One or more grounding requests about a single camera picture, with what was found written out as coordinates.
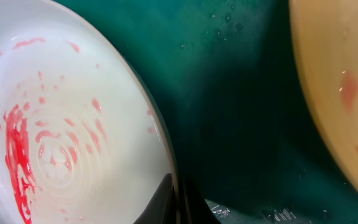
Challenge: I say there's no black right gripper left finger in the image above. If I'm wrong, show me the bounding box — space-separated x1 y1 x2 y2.
134 174 177 224

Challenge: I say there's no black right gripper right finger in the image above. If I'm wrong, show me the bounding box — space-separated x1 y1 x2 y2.
180 177 220 224

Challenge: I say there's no light blue plate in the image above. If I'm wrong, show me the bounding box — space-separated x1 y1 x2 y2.
0 1 180 223

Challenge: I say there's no yellow-green plate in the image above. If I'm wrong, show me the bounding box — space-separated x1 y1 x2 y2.
289 0 358 191

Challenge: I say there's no teal plastic tray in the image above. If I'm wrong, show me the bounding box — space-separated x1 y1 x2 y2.
63 0 358 223

